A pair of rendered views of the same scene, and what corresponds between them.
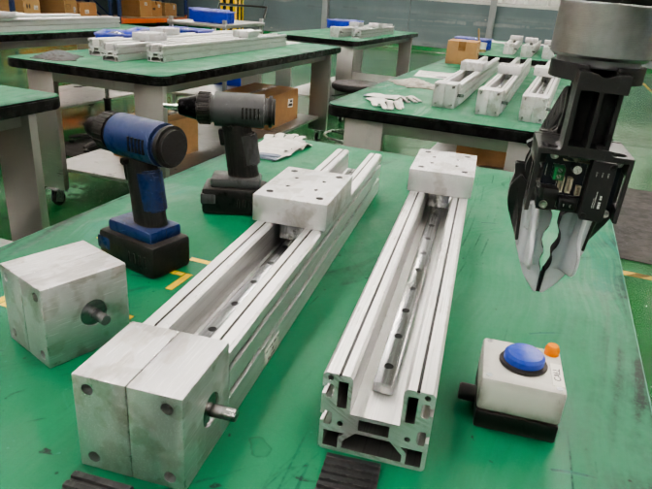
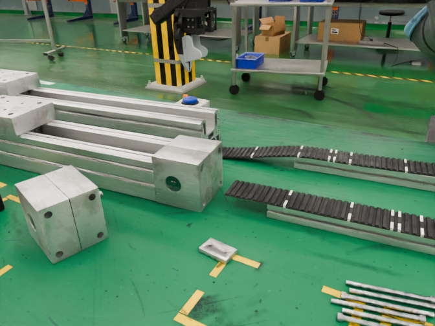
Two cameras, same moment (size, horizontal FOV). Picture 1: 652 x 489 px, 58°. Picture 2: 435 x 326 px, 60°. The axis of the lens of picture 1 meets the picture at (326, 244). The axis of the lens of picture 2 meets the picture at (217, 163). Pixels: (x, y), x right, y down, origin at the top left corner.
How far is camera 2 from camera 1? 0.77 m
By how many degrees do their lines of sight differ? 70
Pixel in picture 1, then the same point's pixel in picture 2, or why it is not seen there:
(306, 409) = not seen: hidden behind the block
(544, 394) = (206, 103)
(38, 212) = not seen: outside the picture
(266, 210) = (22, 124)
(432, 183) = (20, 86)
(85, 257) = (51, 178)
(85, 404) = (201, 176)
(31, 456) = (191, 228)
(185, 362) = (194, 141)
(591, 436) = not seen: hidden behind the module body
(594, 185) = (211, 19)
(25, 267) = (53, 198)
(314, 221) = (50, 115)
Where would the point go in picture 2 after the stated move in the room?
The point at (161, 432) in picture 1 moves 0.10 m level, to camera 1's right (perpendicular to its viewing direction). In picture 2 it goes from (218, 163) to (226, 141)
